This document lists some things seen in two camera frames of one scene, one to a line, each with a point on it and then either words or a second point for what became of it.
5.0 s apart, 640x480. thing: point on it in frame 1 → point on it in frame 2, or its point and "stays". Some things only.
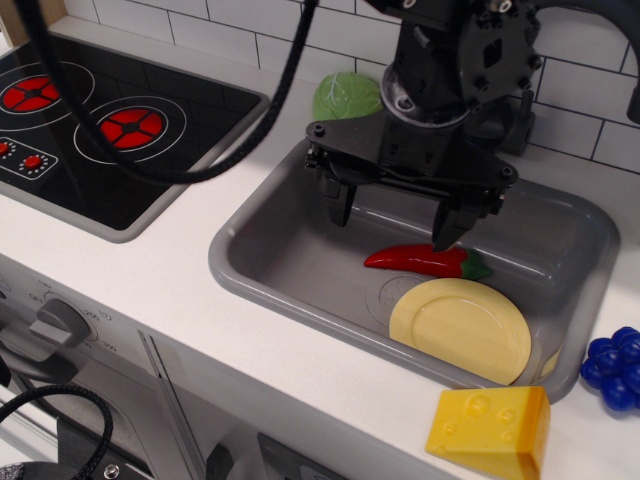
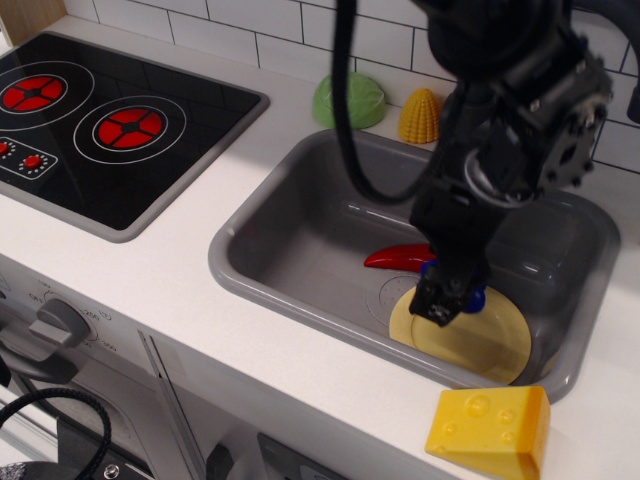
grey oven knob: (61, 322) stays
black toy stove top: (163, 113) stays
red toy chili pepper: (422, 258) stays
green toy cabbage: (346, 94) stays
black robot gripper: (432, 161) → (475, 173)
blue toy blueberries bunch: (613, 369) → (478, 296)
